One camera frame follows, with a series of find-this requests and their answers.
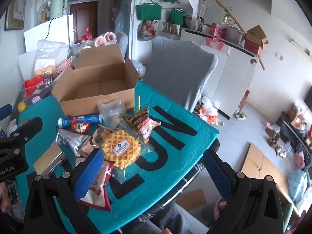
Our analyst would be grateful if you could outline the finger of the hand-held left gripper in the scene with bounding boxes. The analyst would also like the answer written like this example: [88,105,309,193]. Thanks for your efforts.
[0,116,43,152]

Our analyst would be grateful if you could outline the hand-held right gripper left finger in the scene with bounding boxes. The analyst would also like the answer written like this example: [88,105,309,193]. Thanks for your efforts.
[23,148,105,234]

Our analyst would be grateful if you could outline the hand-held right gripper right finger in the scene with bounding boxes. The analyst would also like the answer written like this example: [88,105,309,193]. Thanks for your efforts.
[203,149,285,234]

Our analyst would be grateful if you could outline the red white snack packet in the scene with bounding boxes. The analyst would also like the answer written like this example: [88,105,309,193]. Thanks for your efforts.
[78,161,115,212]

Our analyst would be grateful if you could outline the pink brown snack packet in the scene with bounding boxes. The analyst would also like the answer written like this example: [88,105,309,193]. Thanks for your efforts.
[80,124,110,158]

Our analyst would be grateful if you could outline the small brown box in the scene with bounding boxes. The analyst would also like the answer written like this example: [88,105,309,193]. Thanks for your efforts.
[33,143,69,178]

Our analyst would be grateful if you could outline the blue tube with white cap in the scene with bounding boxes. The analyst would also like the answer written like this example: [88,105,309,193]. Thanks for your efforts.
[58,114,103,129]

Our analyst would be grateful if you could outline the silver snack packet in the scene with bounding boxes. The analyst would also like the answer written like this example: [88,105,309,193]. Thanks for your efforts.
[56,129,91,156]

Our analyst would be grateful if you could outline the waffle packet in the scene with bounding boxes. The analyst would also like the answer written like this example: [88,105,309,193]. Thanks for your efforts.
[101,129,156,178]

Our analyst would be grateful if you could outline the small red snack packet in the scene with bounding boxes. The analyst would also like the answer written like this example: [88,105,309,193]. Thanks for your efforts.
[71,122,91,134]

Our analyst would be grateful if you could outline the clear bag of white snack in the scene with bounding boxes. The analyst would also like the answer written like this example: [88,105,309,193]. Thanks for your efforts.
[97,97,126,129]

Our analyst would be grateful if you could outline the red brown snack packet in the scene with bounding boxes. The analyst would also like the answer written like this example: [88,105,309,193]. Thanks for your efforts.
[122,106,161,145]

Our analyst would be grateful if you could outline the yellow lollipop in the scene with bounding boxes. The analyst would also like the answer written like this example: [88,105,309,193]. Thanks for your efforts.
[135,96,144,114]

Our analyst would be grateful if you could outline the plastic bag of orange snacks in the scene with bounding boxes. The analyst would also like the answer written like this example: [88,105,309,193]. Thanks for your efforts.
[34,40,69,76]

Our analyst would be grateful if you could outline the person's left hand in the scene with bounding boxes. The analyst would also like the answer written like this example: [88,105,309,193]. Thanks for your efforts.
[0,185,12,214]

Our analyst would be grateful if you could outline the blue paper cup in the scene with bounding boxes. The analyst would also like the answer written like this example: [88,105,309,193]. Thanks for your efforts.
[0,104,13,121]

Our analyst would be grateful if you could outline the teal mat with black letters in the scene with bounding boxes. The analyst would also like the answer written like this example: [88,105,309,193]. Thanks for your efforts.
[18,80,220,234]

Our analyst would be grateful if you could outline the red white package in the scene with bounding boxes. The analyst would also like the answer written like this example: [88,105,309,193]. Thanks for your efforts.
[24,76,45,97]

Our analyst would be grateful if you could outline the flat cardboard sheet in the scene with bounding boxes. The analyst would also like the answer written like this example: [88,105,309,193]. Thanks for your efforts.
[241,143,289,200]

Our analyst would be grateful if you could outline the person's grey jeans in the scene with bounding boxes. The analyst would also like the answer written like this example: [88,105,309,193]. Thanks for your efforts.
[129,200,212,234]

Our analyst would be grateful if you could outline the orange white trash bags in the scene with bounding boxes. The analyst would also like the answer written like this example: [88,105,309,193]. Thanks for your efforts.
[195,96,225,127]

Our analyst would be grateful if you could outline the pink striped cups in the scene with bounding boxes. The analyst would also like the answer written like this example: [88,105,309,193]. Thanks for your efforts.
[55,56,77,75]

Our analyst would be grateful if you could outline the light blue plastic bag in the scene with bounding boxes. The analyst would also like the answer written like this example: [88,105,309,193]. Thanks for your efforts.
[288,169,309,205]

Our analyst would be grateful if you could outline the white refrigerator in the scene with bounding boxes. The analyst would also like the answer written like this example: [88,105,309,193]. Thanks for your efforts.
[24,14,75,54]

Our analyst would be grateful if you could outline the white cabinet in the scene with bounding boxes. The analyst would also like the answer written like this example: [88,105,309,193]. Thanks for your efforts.
[180,28,261,120]

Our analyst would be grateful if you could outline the cola bottle with red cap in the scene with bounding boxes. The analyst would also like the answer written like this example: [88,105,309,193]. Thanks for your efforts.
[82,28,94,42]

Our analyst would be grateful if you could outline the grey leaf-pattern chair cover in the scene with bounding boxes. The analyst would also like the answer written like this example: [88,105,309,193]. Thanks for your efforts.
[143,36,218,113]

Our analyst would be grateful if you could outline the large framed picture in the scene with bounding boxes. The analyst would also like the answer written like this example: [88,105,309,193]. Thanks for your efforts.
[5,0,28,31]

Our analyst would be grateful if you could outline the brown door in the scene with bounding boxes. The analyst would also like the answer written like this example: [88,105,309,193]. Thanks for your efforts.
[70,1,99,42]

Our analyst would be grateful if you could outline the pale green appliance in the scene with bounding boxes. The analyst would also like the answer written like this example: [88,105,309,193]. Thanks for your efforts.
[49,0,69,20]

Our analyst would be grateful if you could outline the open red cardboard box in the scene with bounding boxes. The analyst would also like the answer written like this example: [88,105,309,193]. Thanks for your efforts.
[244,25,269,56]

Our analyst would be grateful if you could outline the grey gift box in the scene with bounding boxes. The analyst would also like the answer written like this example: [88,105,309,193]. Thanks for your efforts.
[225,26,245,45]

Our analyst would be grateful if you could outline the pink gift box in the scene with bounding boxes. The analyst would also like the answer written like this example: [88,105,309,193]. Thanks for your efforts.
[210,23,227,38]

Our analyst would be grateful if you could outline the patterned hanging bag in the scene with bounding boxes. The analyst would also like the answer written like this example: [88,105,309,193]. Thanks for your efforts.
[137,21,156,41]

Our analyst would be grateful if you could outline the green tote bag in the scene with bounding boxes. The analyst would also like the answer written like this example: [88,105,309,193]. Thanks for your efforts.
[135,0,162,21]

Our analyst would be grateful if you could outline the black power cable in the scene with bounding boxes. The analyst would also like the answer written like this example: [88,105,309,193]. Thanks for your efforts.
[46,17,64,41]

